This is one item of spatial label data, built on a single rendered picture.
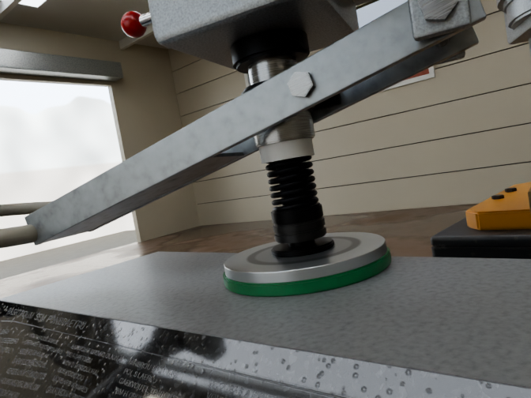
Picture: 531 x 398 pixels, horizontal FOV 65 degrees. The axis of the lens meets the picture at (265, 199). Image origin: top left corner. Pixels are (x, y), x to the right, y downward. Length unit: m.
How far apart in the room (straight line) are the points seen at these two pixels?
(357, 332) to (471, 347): 0.08
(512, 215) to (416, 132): 5.83
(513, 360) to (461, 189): 6.38
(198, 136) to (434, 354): 0.37
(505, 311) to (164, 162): 0.41
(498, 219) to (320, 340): 0.70
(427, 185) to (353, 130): 1.49
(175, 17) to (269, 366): 0.37
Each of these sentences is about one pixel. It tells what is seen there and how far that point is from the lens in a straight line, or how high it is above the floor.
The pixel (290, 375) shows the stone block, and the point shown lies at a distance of 0.34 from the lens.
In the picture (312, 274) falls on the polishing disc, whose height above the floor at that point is 0.82.
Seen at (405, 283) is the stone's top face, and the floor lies 0.80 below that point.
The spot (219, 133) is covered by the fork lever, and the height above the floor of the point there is 1.00.
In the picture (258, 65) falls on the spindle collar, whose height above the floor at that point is 1.07.
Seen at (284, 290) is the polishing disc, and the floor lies 0.81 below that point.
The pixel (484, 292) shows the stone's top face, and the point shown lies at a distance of 0.42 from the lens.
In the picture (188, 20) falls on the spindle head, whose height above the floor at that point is 1.12.
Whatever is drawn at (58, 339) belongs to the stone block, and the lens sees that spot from 0.61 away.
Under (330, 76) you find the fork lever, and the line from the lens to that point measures 0.48.
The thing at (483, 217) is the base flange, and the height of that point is 0.77.
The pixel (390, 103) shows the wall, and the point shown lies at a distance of 6.91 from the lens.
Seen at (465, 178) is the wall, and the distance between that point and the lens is 6.64.
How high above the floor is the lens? 0.94
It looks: 4 degrees down
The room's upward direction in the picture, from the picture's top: 10 degrees counter-clockwise
